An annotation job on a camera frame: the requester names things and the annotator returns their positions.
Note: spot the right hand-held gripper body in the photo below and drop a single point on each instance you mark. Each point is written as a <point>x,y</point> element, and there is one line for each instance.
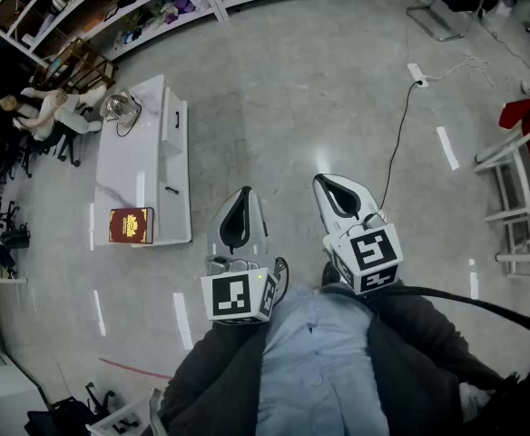
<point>374,250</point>

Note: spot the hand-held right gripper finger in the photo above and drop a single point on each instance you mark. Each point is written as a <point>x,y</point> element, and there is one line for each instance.
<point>325,214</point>
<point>366,200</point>

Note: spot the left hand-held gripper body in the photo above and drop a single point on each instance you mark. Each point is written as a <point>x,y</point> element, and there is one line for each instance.
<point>231,295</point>

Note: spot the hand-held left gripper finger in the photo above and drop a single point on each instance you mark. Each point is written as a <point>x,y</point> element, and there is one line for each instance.
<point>260,243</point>
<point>215,243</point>

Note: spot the person's left forearm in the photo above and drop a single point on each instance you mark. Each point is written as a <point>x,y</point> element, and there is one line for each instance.
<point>215,379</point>

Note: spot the person's right forearm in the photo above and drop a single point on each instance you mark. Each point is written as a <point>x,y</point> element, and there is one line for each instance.
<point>410,357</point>

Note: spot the person's black shoe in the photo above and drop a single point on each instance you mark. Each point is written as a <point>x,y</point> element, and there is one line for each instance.
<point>330,274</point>

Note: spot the red book gold ornament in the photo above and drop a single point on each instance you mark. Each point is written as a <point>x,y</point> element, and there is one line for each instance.
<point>129,225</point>

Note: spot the person's light blue shirt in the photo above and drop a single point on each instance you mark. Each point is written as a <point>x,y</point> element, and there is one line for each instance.
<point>319,370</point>

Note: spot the white marble low table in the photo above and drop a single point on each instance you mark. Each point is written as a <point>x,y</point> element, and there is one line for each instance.
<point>124,166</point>

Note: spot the white power strip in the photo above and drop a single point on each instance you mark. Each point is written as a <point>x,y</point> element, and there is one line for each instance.
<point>417,74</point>

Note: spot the black office chair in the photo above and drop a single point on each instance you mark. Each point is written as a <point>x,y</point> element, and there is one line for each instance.
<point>65,145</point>
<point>65,418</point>

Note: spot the black backpack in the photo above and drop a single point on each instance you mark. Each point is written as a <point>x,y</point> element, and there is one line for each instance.
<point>15,236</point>

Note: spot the white desk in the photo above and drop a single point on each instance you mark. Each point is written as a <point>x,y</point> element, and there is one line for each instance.
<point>2,280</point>

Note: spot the wooden shelf cart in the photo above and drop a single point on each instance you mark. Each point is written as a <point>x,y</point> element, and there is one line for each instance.
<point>78,48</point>

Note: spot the purple artificial flowers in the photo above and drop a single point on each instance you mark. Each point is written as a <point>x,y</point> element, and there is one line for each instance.
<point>181,5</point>

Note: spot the white frame glass side table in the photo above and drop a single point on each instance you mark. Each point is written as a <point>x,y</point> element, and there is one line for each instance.
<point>120,413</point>

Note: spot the black picture frame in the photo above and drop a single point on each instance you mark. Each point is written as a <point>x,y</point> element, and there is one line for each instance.
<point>112,14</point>

